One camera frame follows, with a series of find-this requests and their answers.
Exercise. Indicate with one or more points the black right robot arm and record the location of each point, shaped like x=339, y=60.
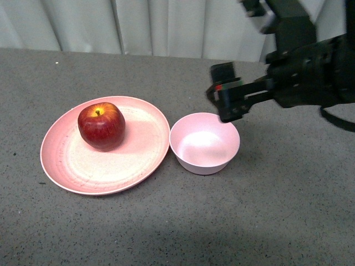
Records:
x=291, y=25

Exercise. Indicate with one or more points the white curtain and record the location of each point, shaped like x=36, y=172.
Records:
x=188, y=29

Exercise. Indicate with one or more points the pink bowl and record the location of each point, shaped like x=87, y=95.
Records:
x=203, y=144

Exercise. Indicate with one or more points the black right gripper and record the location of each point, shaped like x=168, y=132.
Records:
x=321, y=74

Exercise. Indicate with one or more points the pink plate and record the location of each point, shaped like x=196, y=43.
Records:
x=77, y=167

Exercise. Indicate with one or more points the red apple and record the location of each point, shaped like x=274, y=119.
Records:
x=102, y=126

